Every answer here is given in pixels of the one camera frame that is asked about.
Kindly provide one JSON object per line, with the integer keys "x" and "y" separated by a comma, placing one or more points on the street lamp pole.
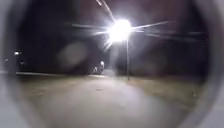
{"x": 127, "y": 60}

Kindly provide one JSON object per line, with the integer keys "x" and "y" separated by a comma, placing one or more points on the grey paved path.
{"x": 100, "y": 103}

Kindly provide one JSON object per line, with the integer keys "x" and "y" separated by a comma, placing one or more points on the grass verge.
{"x": 50, "y": 83}
{"x": 166, "y": 88}

